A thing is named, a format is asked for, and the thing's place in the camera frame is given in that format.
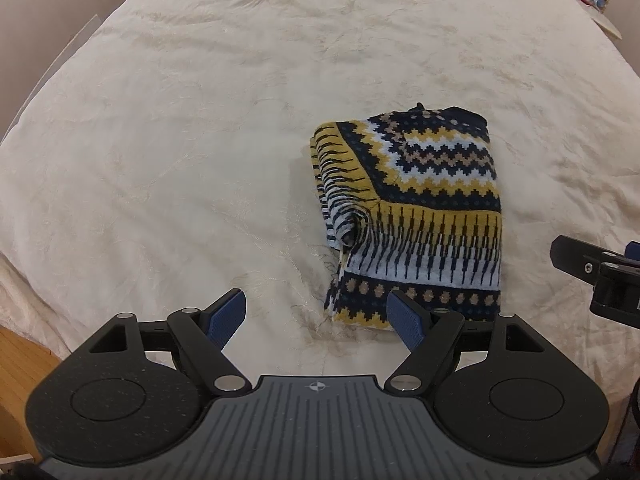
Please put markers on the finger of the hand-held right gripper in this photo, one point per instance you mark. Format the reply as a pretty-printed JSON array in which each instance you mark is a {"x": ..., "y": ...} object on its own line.
[
  {"x": 575, "y": 257},
  {"x": 617, "y": 292}
]

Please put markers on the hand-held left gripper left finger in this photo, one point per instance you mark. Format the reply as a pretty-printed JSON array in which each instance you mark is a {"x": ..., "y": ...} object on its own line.
[{"x": 227, "y": 317}]

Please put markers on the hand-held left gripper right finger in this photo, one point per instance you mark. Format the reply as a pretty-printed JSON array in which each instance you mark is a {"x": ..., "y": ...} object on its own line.
[{"x": 407, "y": 320}]

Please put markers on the navy yellow patterned knit sweater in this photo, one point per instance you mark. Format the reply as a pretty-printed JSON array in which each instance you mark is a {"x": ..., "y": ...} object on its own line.
[{"x": 425, "y": 200}]

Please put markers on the cream nightstand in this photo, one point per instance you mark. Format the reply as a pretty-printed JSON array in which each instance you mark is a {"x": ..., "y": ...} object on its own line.
[{"x": 607, "y": 22}]

